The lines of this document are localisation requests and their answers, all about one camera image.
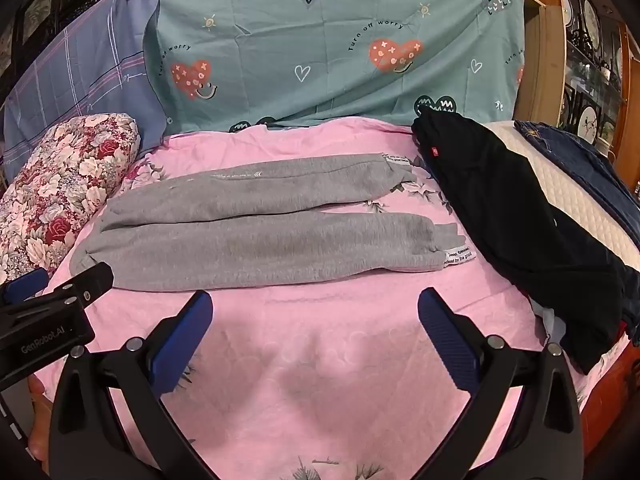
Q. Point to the pink floral bed sheet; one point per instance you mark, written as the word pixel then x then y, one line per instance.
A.
pixel 325 360

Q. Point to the blue jeans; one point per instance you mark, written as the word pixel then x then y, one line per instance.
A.
pixel 590 170

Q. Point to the dark wooden framed panel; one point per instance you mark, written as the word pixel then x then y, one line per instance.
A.
pixel 45 2

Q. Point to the person's left hand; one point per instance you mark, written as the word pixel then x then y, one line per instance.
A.
pixel 39 410

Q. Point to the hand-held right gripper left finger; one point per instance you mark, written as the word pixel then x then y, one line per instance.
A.
pixel 184 337

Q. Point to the red wooden bed frame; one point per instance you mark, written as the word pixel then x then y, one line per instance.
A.
pixel 607 390

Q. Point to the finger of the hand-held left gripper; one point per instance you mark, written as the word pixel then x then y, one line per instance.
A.
pixel 90 280
pixel 22 284

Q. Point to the red floral quilt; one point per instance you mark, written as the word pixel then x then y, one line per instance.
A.
pixel 55 195

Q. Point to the decorative white plate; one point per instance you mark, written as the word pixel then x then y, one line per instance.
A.
pixel 593 21
pixel 590 122
pixel 566 6

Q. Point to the gray sweatpants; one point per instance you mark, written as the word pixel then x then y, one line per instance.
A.
pixel 250 240

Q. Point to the white quilted mattress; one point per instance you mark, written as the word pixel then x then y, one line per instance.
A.
pixel 575 215

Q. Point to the black pants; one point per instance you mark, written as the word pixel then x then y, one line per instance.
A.
pixel 505 200

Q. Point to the blue plaid pillow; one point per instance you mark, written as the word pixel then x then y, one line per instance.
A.
pixel 85 80

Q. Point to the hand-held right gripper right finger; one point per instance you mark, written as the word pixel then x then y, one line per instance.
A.
pixel 447 340

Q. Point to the teal heart-print sheet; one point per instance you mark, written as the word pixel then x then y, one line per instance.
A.
pixel 320 45

